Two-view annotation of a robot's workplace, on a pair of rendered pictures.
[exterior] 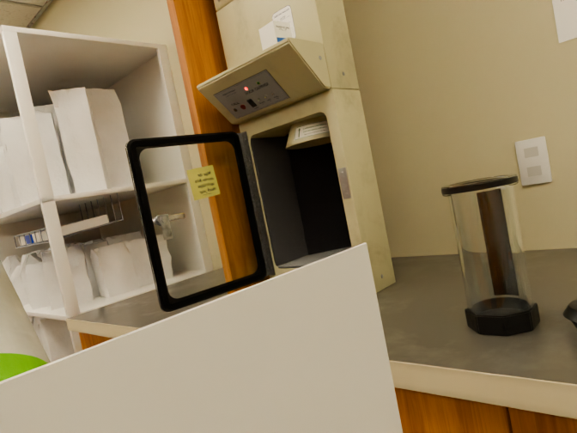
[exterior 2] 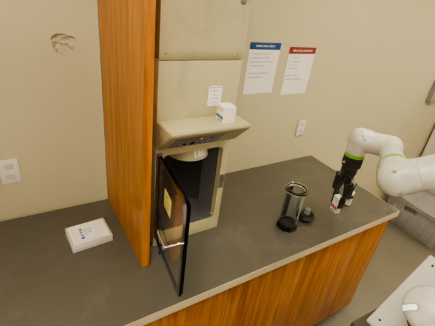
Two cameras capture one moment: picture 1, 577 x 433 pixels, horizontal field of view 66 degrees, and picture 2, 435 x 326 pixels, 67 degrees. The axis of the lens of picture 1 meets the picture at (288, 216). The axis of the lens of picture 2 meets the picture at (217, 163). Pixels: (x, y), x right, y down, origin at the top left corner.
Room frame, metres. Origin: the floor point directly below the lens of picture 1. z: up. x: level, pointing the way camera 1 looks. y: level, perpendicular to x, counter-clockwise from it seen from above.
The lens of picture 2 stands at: (0.79, 1.04, 1.94)
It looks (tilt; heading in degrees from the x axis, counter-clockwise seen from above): 29 degrees down; 282
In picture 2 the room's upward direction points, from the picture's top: 8 degrees clockwise
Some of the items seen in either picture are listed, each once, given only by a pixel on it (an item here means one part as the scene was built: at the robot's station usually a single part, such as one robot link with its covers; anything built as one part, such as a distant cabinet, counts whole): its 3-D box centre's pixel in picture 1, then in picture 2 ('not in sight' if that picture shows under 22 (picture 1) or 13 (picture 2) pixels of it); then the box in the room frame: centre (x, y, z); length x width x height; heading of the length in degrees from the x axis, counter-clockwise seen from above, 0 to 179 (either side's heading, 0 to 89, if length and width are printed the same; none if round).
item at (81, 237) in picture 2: not in sight; (89, 234); (1.48, 0.14, 0.96); 0.16 x 0.12 x 0.04; 50
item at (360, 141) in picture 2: not in sight; (360, 142); (0.44, -0.49, 1.37); 0.13 x 0.11 x 0.14; 170
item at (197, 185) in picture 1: (202, 216); (169, 225); (1.10, 0.21, 1.19); 0.30 x 0.01 x 0.40; 129
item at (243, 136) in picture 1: (256, 204); (158, 198); (1.20, 0.08, 1.19); 0.03 x 0.02 x 0.39; 47
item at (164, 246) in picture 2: not in sight; (167, 239); (1.08, 0.28, 1.20); 0.10 x 0.05 x 0.03; 129
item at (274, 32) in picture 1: (276, 39); (226, 112); (1.01, -0.05, 1.54); 0.05 x 0.05 x 0.06; 42
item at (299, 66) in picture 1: (259, 87); (204, 136); (1.06, 0.01, 1.46); 0.32 x 0.11 x 0.10; 47
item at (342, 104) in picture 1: (318, 140); (180, 147); (1.20, -0.12, 1.33); 0.32 x 0.25 x 0.77; 47
